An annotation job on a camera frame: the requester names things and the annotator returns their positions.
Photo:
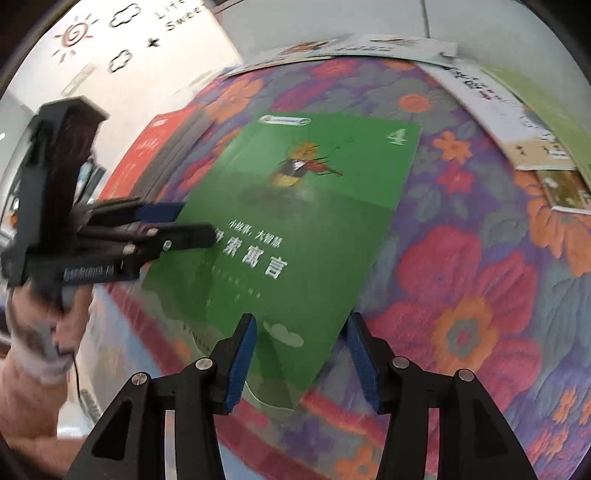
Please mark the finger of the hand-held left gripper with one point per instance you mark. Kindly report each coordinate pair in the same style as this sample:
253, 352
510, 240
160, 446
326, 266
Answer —
159, 211
189, 235

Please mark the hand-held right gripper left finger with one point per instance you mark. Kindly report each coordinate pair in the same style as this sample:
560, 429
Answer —
240, 364

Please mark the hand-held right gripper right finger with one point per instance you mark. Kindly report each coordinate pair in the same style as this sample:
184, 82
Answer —
362, 364

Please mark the dark green book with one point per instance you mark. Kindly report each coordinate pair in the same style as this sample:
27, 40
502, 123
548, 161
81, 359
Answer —
295, 230

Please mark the forest rabbit cover book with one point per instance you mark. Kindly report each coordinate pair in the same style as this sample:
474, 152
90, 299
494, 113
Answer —
568, 189

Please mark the white book with black title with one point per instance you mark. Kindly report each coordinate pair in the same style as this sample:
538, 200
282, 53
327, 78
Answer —
489, 101

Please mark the light green book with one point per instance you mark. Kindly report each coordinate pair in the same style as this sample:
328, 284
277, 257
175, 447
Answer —
554, 110

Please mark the person's left forearm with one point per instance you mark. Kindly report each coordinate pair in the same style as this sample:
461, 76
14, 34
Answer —
32, 406

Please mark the person's left hand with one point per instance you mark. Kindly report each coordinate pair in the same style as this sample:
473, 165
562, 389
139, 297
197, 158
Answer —
69, 332

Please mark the orange red book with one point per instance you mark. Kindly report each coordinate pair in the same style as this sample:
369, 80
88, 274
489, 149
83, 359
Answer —
138, 157

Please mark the floral printed cloth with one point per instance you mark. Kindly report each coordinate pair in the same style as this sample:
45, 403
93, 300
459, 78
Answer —
461, 300

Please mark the white bookshelf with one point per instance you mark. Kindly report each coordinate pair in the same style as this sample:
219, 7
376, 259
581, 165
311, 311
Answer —
323, 18

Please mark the cream yellow book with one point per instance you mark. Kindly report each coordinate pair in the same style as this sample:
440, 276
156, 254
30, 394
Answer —
535, 157

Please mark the pale grey booklet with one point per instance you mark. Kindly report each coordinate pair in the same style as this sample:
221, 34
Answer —
406, 48

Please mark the black wall sticker set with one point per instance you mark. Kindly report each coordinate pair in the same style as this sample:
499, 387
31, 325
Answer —
152, 43

